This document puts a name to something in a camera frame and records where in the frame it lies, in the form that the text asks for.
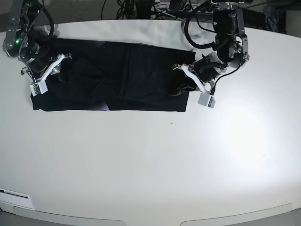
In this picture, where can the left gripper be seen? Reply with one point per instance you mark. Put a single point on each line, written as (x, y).
(207, 69)

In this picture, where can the white box at table edge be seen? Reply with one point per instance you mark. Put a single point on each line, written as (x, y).
(16, 199)

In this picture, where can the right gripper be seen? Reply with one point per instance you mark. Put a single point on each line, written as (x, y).
(39, 58)

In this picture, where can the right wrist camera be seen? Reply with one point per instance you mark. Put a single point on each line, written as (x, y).
(38, 88)

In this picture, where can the dark navy T-shirt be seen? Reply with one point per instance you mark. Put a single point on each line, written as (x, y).
(116, 76)

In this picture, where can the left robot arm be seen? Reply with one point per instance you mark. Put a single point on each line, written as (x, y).
(230, 47)

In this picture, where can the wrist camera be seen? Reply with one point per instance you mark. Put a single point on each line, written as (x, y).
(206, 100)
(38, 88)

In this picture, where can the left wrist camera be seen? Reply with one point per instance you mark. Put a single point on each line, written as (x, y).
(206, 100)

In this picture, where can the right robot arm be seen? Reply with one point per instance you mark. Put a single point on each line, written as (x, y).
(21, 31)

